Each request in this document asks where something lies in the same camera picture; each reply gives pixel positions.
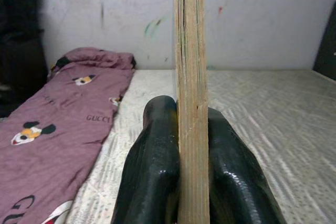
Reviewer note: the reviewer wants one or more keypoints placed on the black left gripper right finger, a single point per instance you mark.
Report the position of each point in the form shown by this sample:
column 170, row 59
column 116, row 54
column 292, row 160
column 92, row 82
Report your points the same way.
column 236, row 182

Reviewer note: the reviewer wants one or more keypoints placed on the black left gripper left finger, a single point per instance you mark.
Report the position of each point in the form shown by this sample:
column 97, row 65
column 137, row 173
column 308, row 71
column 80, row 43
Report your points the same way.
column 152, row 176

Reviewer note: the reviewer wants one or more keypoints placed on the blue children's book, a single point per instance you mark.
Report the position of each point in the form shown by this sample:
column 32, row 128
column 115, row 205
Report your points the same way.
column 191, row 77

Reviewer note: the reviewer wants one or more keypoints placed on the quilted white mattress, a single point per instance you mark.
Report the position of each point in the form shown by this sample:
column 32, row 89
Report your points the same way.
column 275, row 129

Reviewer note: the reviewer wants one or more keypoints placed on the pink Mickey print blanket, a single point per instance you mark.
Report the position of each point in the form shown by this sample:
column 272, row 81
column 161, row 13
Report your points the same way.
column 52, row 142

